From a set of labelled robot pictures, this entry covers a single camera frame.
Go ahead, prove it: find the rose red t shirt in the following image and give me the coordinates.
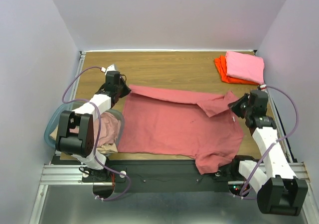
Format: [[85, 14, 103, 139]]
[[118, 85, 244, 174]]

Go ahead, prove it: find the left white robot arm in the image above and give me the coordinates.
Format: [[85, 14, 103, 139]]
[[55, 65, 131, 181]]

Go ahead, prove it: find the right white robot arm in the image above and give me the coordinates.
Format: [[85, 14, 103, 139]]
[[228, 85, 308, 216]]

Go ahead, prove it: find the dusty pink t shirt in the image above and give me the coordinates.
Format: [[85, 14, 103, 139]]
[[68, 111, 122, 147]]

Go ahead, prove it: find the folded pink t shirt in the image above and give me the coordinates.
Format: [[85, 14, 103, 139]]
[[225, 51, 265, 85]]

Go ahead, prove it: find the clear blue plastic bin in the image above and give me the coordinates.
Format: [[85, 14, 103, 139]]
[[44, 102, 125, 156]]

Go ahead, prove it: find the folded orange t shirt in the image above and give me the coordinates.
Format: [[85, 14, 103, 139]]
[[214, 55, 258, 85]]

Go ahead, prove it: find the beige t shirt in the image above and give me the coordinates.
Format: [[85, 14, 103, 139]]
[[49, 127, 118, 155]]

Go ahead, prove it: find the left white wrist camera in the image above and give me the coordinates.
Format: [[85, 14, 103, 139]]
[[100, 64, 118, 73]]

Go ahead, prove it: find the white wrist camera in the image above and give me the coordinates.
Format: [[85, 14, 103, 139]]
[[258, 84, 267, 90], [100, 64, 118, 73]]

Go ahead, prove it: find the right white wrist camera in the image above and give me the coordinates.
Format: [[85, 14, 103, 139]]
[[258, 84, 267, 90]]

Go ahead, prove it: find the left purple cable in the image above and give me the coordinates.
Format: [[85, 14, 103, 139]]
[[61, 66, 132, 202]]

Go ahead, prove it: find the purple cable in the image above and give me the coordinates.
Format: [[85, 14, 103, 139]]
[[233, 86, 299, 200], [61, 66, 132, 202]]

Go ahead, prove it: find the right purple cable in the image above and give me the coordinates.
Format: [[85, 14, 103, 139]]
[[233, 86, 299, 200]]

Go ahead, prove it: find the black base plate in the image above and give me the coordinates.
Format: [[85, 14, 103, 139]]
[[79, 160, 244, 194]]

